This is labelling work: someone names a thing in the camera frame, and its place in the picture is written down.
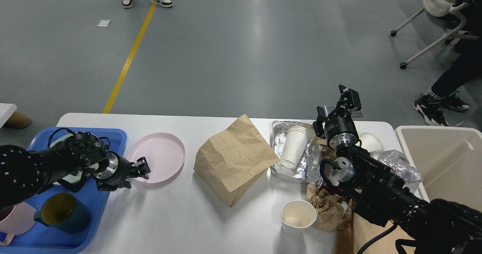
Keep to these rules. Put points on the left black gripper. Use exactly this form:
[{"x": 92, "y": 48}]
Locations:
[{"x": 112, "y": 173}]

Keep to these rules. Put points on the white side table corner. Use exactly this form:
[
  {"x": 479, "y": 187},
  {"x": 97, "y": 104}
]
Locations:
[{"x": 6, "y": 111}]

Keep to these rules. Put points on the pink mug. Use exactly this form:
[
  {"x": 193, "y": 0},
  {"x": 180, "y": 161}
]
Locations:
[{"x": 16, "y": 220}]

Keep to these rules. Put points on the white paper cup back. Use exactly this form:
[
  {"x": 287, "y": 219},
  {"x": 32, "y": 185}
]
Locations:
[{"x": 371, "y": 142}]

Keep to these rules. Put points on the white paper cup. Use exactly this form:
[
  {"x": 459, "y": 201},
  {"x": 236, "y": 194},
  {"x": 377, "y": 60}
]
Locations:
[
  {"x": 371, "y": 142},
  {"x": 297, "y": 216}
]

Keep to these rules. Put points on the crumpled clear plastic wrap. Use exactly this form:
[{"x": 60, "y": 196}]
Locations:
[{"x": 400, "y": 166}]

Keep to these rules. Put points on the person with tan boot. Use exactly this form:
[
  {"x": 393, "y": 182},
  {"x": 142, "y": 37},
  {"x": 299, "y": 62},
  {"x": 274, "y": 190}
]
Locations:
[{"x": 17, "y": 121}]

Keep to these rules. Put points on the person in dark clothes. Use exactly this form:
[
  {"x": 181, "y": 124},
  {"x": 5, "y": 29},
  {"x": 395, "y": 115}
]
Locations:
[{"x": 443, "y": 92}]

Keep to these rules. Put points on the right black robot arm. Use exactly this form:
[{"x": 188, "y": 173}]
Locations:
[{"x": 436, "y": 227}]

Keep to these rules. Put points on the green plate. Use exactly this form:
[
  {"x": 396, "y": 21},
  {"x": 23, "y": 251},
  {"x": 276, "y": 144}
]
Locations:
[{"x": 72, "y": 178}]

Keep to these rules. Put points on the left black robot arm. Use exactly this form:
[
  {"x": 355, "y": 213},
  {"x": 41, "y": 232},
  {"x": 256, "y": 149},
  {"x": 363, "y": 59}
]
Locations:
[{"x": 25, "y": 173}]

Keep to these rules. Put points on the office chair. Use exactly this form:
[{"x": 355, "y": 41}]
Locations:
[{"x": 460, "y": 19}]

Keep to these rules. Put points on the crumpled brown paper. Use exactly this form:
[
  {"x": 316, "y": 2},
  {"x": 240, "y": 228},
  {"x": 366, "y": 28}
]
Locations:
[{"x": 331, "y": 214}]

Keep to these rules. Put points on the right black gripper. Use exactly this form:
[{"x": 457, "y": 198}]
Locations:
[{"x": 340, "y": 130}]

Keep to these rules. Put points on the flat brown paper sheet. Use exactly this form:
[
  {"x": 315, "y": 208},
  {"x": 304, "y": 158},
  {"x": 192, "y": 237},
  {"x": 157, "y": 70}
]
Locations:
[{"x": 359, "y": 231}]

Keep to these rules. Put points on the stacked white paper cups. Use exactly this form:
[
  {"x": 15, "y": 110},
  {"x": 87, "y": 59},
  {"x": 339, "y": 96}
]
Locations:
[{"x": 297, "y": 140}]

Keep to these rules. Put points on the beige plastic bin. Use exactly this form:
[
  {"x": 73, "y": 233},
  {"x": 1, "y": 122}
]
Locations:
[{"x": 449, "y": 160}]

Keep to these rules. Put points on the brown paper bag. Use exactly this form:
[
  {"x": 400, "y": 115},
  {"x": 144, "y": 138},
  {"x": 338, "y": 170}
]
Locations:
[{"x": 231, "y": 161}]

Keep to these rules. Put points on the blue plastic tray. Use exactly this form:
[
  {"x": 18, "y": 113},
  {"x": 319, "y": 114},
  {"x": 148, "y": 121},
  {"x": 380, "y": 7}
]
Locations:
[{"x": 41, "y": 239}]

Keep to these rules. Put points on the white paper cup front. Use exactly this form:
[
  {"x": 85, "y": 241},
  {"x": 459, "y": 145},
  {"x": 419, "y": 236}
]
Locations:
[{"x": 297, "y": 216}]

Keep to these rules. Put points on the aluminium foil tray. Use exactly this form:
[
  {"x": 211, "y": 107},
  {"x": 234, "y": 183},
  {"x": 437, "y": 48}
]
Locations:
[{"x": 308, "y": 169}]

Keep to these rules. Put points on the dark teal mug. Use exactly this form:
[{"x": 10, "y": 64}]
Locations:
[{"x": 64, "y": 212}]

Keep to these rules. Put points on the pink plate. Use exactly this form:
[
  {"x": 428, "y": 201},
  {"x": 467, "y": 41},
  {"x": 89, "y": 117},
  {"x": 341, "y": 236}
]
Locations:
[{"x": 164, "y": 153}]

